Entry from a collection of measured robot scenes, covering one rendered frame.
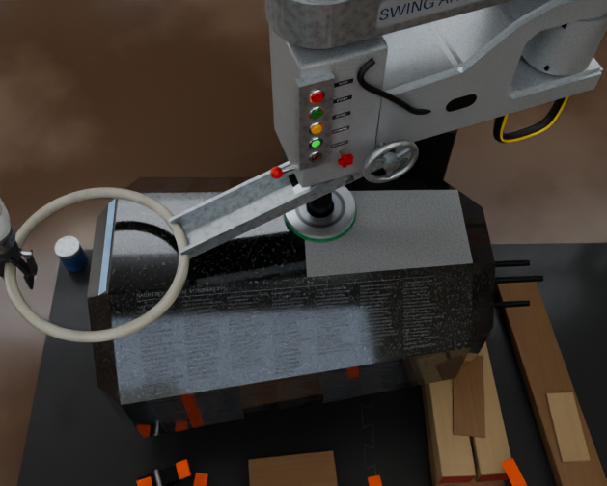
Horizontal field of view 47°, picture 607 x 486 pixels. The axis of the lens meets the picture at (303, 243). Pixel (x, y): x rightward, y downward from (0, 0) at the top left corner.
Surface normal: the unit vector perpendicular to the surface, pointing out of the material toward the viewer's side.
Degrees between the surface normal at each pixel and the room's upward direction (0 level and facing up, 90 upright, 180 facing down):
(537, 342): 0
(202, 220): 16
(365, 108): 90
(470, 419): 0
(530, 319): 0
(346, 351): 45
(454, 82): 90
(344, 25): 90
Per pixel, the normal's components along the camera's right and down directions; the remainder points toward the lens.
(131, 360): 0.07, 0.23
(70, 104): 0.00, -0.52
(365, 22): 0.34, 0.80
